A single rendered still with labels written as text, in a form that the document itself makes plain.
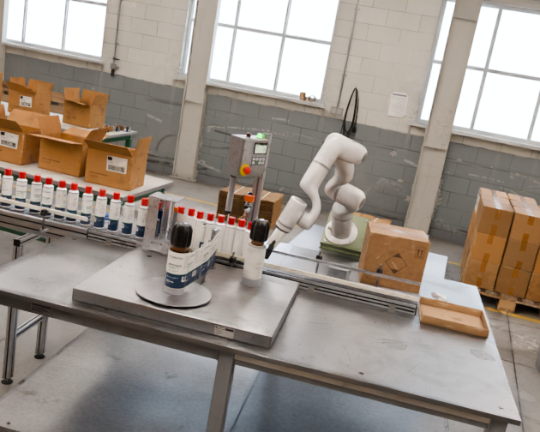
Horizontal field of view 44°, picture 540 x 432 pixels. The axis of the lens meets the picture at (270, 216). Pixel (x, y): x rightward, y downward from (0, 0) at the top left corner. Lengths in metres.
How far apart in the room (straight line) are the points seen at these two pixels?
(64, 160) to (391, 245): 2.62
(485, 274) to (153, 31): 5.48
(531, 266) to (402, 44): 3.38
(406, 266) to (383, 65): 5.33
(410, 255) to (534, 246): 3.07
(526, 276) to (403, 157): 2.74
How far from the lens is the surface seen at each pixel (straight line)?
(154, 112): 9.39
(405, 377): 2.55
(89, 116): 7.25
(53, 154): 5.07
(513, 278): 6.37
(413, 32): 8.45
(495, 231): 6.26
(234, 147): 3.18
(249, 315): 2.64
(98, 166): 4.81
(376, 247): 3.33
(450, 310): 3.36
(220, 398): 2.60
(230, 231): 3.22
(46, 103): 7.66
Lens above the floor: 1.89
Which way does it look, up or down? 14 degrees down
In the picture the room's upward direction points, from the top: 10 degrees clockwise
